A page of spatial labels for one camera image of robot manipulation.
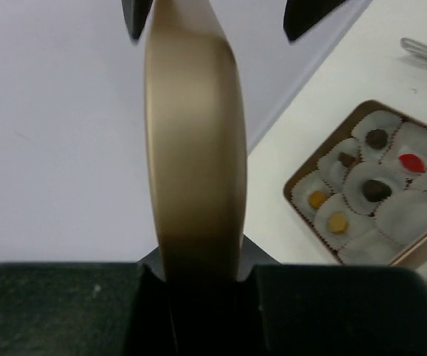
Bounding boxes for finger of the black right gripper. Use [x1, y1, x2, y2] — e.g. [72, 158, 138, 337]
[121, 0, 153, 40]
[283, 0, 347, 42]

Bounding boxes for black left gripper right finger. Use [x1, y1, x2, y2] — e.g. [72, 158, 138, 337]
[235, 240, 427, 355]

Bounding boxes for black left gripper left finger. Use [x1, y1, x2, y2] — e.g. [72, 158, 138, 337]
[0, 263, 176, 355]

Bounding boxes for ridged gold round chocolate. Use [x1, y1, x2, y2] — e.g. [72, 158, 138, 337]
[308, 190, 330, 210]

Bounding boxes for metal serving tongs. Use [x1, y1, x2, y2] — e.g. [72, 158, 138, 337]
[400, 38, 427, 60]

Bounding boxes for gold square tin lid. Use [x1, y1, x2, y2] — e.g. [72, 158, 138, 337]
[145, 1, 247, 282]

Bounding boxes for dark fluted round chocolate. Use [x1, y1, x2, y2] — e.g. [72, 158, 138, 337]
[365, 129, 388, 151]

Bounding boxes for dark strawberry chocolate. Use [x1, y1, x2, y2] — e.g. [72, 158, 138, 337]
[361, 179, 392, 202]

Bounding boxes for red lips chocolate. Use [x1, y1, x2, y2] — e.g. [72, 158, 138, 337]
[399, 154, 426, 174]

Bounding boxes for tan shell chocolate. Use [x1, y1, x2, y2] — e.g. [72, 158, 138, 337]
[327, 212, 348, 234]

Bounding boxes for gold square tin box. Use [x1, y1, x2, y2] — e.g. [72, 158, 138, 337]
[283, 100, 427, 268]

